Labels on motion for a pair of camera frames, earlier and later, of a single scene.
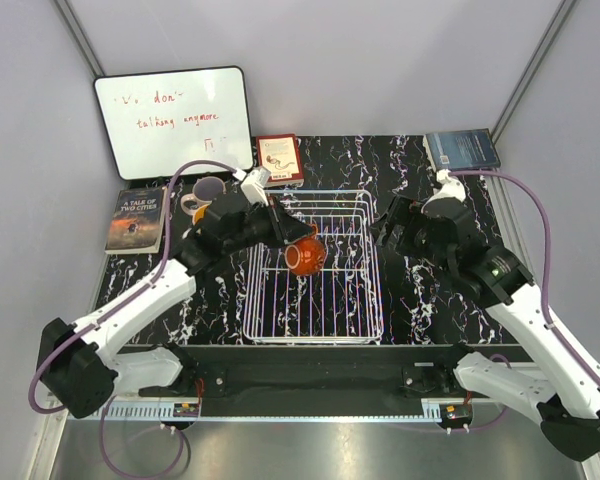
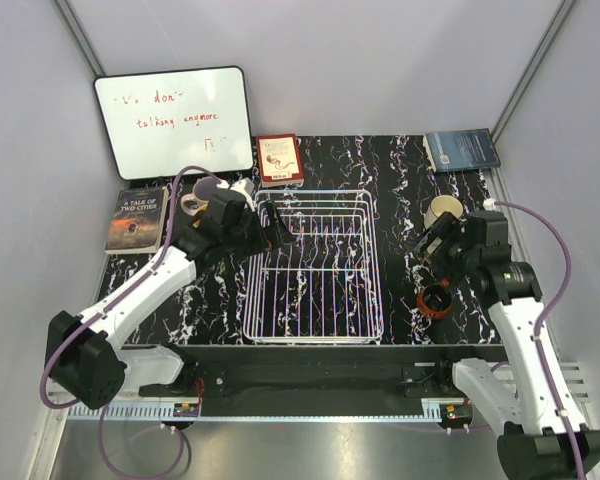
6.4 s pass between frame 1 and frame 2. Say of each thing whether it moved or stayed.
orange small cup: moved
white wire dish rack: stayed
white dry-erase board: stayed
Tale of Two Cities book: stayed
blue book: stayed
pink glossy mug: moved
